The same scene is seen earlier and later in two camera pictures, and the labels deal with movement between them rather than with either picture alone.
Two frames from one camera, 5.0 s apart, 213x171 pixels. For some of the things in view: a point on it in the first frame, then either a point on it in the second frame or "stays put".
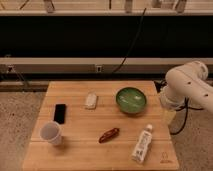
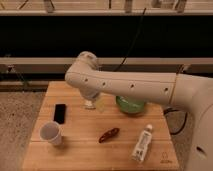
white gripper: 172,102 -> 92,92
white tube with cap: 143,143 stays put
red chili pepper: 108,135 stays put
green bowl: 131,99 stays put
